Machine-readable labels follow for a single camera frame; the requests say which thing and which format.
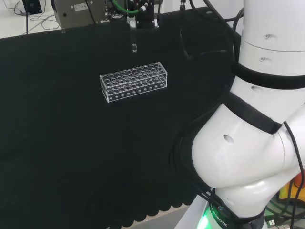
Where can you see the black bench cloth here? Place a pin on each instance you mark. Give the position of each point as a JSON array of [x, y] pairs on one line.
[[71, 131]]

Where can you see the yellow stop button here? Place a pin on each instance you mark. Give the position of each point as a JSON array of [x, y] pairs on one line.
[[289, 188]]

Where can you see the black box device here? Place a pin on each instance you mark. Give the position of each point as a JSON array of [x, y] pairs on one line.
[[32, 6]]

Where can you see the clear plastic cloth clip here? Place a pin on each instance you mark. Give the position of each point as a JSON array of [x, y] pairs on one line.
[[63, 31]]

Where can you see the clear plastic test tube rack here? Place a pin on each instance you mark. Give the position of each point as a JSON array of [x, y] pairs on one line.
[[133, 80]]

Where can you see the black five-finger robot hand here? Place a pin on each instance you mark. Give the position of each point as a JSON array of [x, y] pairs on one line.
[[145, 20]]

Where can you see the grey metal box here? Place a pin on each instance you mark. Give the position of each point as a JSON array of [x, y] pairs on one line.
[[78, 13]]

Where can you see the clear glass test tube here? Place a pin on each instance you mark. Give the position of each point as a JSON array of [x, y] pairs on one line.
[[134, 40]]

